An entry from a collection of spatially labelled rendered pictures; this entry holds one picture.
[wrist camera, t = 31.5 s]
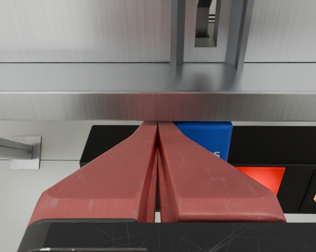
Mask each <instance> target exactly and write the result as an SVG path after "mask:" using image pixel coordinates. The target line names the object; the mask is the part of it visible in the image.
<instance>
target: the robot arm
mask: <svg viewBox="0 0 316 252"><path fill-rule="evenodd" d="M157 179H158V188H159V204H160V220H161V222H155V212H156V196H157ZM17 252H316V222H287V220H286V218H285V216H284V213H283V211H282V208H281V206H280V203H279V201H278V199H277V197H276V195H275V193H274V192H273V191H271V190H270V189H269V188H267V187H265V186H264V185H262V184H261V183H259V182H257V181H256V180H254V179H253V178H251V177H250V176H248V175H246V174H245V173H243V172H242V171H240V170H238V169H237V168H235V167H234V166H232V165H231V164H229V163H227V162H226V161H224V160H223V159H221V158H220V157H218V156H216V155H215V154H213V153H212V152H210V151H208V150H207V149H205V148H204V147H202V146H201V145H199V144H197V143H196V142H194V141H193V140H191V139H189V138H188V137H186V136H185V135H184V134H183V133H182V132H181V131H180V130H179V129H178V128H177V127H176V126H175V124H174V123H173V122H172V121H144V122H143V123H142V124H141V125H140V127H139V128H138V129H137V130H136V131H135V132H134V133H133V134H132V135H131V136H130V137H128V138H127V139H125V140H124V141H122V142H121V143H119V144H117V145H116V146H114V147H113V148H111V149H110V150H108V151H106V152H105V153H103V154H102V155H100V156H99V157H97V158H95V159H94V160H92V161H91V162H89V163H88V164H86V165H84V166H83V167H81V168H80V169H78V170H77V171H75V172H73V173H72V174H70V175H69V176H67V177H66V178H64V179H62V180H61V181H59V182H58V183H56V184H55V185H53V186H51V187H50V188H48V189H47V190H45V191H44V192H43V193H42V194H41V196H40V197H39V199H38V201H37V203H36V206H35V208H34V211H33V213H32V216H31V218H30V220H29V223H28V225H27V228H26V230H25V233H24V235H23V238H22V240H21V242H20V245H19V247H18V250H17Z"/></svg>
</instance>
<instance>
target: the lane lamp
mask: <svg viewBox="0 0 316 252"><path fill-rule="evenodd" d="M235 168H237V169H238V170H240V171H242V172H243V173H245V174H246V175H248V176H250V177H251V178H253V179H254V180H256V181H257V182H259V183H261V184H262V185H264V186H265V187H267V188H269V189H270V190H271V191H273V192H274V193H275V195H276V196H277V193H278V190H279V187H280V184H281V181H282V177H283V174H284V171H285V167H235Z"/></svg>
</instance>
